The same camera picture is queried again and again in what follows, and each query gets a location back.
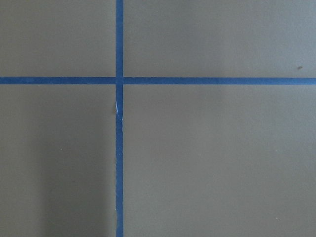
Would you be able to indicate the blue tape line lengthwise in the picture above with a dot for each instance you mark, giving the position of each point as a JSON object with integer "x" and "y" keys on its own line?
{"x": 119, "y": 117}

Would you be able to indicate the blue tape line crosswise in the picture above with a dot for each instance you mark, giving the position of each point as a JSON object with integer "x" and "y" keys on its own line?
{"x": 158, "y": 80}

